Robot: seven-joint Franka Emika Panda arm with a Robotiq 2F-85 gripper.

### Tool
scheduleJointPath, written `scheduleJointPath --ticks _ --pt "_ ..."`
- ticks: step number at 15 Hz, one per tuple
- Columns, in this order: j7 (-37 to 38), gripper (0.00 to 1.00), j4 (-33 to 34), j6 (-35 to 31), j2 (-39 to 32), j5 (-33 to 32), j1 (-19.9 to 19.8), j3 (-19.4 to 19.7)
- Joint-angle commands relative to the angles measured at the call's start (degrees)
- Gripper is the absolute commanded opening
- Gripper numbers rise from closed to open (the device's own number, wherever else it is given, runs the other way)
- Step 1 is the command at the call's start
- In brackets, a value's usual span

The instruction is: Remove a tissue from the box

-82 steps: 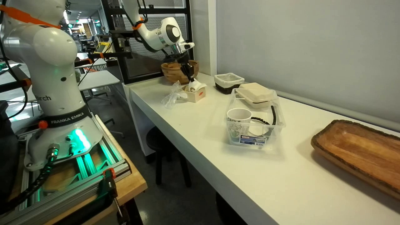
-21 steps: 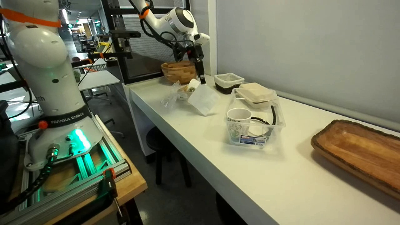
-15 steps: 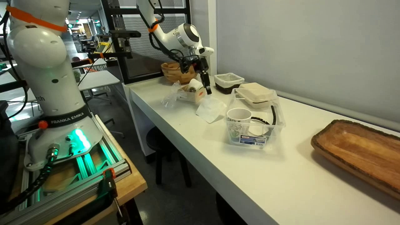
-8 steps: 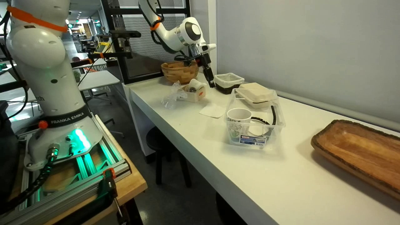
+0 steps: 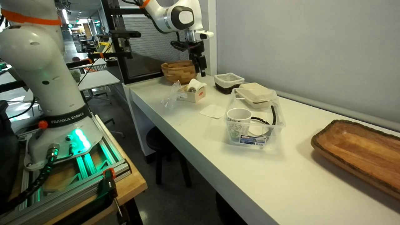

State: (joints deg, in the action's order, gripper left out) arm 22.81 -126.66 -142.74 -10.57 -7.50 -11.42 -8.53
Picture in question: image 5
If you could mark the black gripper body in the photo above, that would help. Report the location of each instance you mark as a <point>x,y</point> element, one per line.
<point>196,47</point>

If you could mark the white tissue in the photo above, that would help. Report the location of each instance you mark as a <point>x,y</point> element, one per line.
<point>213,111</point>

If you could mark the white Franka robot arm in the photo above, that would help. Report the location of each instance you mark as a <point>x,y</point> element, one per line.
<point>41,70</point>

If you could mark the woven wicker basket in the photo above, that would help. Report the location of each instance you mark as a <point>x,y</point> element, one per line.
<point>178,71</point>

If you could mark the black tub with clear lid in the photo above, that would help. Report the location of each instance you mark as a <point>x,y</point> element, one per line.
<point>228,81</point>

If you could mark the crumpled clear plastic bag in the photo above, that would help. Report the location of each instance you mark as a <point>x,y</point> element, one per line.
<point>174,96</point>

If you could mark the beige lidded food container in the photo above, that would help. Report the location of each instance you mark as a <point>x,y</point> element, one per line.
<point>255,92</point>

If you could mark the white paper cup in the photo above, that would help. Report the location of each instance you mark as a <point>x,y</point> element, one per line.
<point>238,120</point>

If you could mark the black round stool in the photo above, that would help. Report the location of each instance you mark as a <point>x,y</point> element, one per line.
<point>160,141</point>

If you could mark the clear plastic storage container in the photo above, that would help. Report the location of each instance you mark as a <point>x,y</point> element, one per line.
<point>260,138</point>

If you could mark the white background table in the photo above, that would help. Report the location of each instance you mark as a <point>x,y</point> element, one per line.
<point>98,77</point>

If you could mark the black clamp with orange tip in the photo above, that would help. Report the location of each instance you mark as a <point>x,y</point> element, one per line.
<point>109,188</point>

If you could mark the black stand leg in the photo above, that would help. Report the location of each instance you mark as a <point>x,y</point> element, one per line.
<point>133,212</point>

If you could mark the brown wooden tray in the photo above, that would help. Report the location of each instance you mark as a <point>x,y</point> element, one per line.
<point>363,151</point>

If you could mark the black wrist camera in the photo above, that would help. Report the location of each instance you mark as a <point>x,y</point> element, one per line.
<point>181,45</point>

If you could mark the black metal frame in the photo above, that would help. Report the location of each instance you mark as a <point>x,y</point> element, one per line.
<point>119,50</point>

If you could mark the aluminium rail base frame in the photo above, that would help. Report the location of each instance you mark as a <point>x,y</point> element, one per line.
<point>88,166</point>

